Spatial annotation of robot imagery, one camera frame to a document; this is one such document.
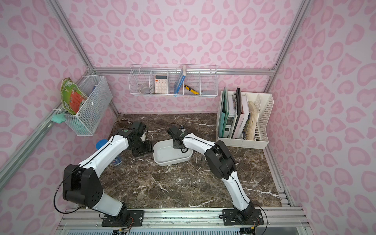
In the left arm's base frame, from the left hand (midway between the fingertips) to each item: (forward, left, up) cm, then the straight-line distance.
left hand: (149, 149), depth 86 cm
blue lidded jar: (+1, +26, +5) cm, 27 cm away
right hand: (+9, -16, -8) cm, 20 cm away
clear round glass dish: (+35, +5, +17) cm, 39 cm away
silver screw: (0, -30, -11) cm, 32 cm away
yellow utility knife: (+37, -24, +16) cm, 46 cm away
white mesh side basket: (+3, +27, +21) cm, 34 cm away
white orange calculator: (+37, -5, +19) cm, 42 cm away
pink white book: (+12, -54, +14) cm, 57 cm away
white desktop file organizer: (+30, -75, +8) cm, 81 cm away
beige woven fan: (+12, -62, +1) cm, 63 cm away
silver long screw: (-1, -28, -12) cm, 30 cm away
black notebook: (+19, -52, +18) cm, 58 cm away
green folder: (+11, -43, +19) cm, 48 cm away
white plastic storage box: (+2, -7, -11) cm, 13 cm away
